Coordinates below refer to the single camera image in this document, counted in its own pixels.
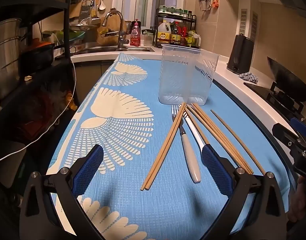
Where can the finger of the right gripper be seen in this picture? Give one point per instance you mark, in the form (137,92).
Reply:
(298,126)
(284,135)

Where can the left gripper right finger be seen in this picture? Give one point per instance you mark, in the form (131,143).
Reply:
(266,218)

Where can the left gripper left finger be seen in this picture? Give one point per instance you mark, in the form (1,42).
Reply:
(39,218)

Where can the wooden chopstick five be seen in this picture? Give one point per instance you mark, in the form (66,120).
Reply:
(221,137)

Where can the wooden chopstick four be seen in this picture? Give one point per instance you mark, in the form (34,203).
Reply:
(218,138)

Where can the white ceramic spoon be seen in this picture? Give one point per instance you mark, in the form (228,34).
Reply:
(194,131)

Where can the white handled fork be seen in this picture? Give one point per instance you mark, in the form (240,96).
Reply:
(189,154)

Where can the wooden chopstick one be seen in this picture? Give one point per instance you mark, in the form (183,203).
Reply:
(164,150)

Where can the wooden chopstick three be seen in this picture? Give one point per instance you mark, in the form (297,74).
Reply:
(205,140)

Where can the chrome kitchen faucet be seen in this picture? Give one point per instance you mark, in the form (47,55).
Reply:
(122,31)

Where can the person right hand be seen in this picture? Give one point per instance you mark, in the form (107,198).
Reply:
(297,208)

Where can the gas stove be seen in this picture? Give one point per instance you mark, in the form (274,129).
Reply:
(280,101)

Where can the black wok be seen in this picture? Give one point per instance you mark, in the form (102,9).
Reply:
(288,81)

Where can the blue checkered cloth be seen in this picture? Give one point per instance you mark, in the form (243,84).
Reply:
(248,76)

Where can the black electric kettle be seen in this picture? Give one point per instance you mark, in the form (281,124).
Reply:
(241,55)

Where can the clear plastic utensil holder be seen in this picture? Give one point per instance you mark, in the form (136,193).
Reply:
(186,75)

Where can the blue patterned table mat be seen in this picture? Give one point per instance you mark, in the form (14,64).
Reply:
(122,113)

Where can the black spice rack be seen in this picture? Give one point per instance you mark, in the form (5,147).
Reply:
(183,28)

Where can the yellow label oil jug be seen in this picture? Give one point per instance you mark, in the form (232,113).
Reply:
(163,33)

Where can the glass jar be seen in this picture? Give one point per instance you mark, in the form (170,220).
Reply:
(148,35)

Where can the red dish soap pouch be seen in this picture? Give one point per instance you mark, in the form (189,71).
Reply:
(135,34)

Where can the green basin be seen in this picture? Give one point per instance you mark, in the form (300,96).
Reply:
(73,35)

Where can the steel stock pot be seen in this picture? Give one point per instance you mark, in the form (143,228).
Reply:
(9,54)

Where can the wooden cutting board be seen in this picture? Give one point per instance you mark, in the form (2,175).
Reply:
(108,35)

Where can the black metal shelf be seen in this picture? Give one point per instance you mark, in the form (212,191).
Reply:
(48,14)

